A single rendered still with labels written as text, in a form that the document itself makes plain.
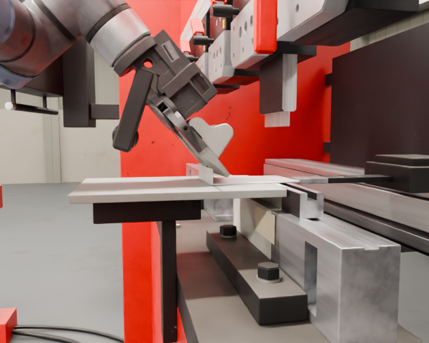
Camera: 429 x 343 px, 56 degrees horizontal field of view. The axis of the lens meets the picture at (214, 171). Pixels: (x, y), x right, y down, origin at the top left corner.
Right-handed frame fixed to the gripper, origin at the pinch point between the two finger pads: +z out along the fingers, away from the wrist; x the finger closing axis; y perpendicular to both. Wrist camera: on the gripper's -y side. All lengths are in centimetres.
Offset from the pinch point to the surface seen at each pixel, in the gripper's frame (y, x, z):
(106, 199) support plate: -12.5, -10.2, -8.1
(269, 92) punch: 13.5, -1.2, -3.5
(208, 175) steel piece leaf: -1.3, -2.4, -0.7
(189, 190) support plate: -4.7, -9.3, -2.1
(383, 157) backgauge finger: 22.3, 0.4, 16.8
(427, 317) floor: 52, 140, 178
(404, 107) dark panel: 53, 38, 29
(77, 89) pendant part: -10, 138, -43
